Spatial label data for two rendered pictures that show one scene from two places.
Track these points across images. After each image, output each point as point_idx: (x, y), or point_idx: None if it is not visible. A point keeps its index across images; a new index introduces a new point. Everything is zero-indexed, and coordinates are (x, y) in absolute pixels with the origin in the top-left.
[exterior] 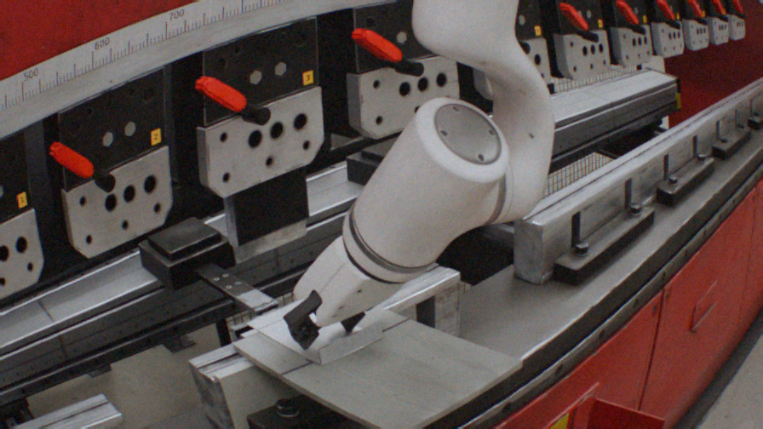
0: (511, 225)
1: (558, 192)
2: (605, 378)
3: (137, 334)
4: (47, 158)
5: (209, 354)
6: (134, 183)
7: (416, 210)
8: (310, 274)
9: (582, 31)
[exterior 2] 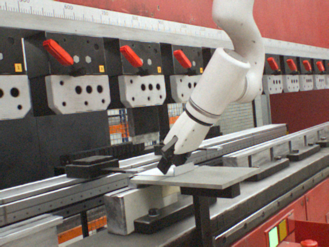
0: None
1: (238, 151)
2: None
3: (60, 209)
4: (29, 67)
5: (115, 191)
6: (91, 85)
7: (218, 84)
8: (172, 129)
9: None
